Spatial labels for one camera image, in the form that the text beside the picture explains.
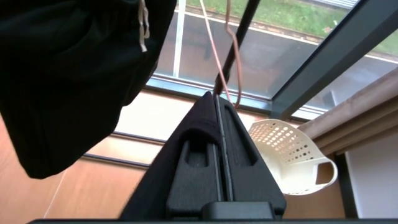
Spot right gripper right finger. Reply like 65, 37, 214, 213
214, 95, 287, 218

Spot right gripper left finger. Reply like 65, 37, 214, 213
166, 139, 223, 218

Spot black garment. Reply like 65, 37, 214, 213
119, 91, 222, 220

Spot black shorts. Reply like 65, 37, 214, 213
0, 0, 177, 180

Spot white laundry basket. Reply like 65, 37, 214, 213
248, 119, 339, 196

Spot pink clothes hanger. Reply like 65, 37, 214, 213
198, 0, 244, 110

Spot beige curtain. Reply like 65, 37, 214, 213
297, 67, 398, 157

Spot window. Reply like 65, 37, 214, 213
146, 0, 398, 123

